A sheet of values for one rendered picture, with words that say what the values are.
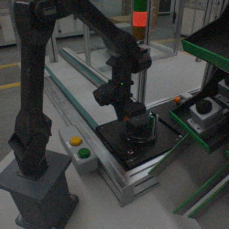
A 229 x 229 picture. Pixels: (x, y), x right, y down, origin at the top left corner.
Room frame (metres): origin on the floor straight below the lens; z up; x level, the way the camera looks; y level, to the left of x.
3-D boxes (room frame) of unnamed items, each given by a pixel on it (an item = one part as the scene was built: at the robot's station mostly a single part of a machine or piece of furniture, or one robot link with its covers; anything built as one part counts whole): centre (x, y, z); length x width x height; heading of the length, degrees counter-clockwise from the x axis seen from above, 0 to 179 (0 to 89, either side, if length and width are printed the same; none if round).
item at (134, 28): (0.83, -0.09, 1.28); 0.05 x 0.05 x 0.05
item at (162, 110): (0.74, -0.31, 1.01); 0.24 x 0.24 x 0.13; 31
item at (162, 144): (0.61, -0.09, 0.96); 0.24 x 0.24 x 0.02; 31
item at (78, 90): (0.88, 0.04, 0.91); 0.84 x 0.28 x 0.10; 31
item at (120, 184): (0.77, 0.18, 0.91); 0.89 x 0.06 x 0.11; 31
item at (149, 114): (0.61, -0.10, 1.06); 0.08 x 0.04 x 0.07; 121
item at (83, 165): (0.57, 0.14, 0.93); 0.21 x 0.07 x 0.06; 31
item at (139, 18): (0.83, -0.09, 1.33); 0.05 x 0.05 x 0.05
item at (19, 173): (0.36, 0.20, 1.09); 0.07 x 0.07 x 0.06; 72
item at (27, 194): (0.36, 0.21, 0.96); 0.15 x 0.15 x 0.20; 72
